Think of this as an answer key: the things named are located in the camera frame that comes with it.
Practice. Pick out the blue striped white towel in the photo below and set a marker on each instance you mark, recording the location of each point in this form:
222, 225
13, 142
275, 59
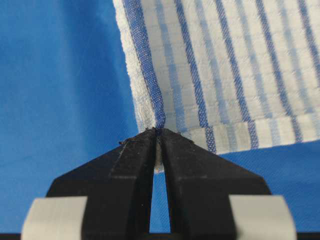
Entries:
230, 75

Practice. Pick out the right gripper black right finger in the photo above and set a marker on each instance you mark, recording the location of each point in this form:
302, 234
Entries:
199, 184

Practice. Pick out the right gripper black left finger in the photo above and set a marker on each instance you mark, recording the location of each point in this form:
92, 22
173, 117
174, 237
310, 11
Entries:
118, 186

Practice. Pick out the blue table cloth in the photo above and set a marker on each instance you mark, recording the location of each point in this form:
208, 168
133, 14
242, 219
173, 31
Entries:
66, 98

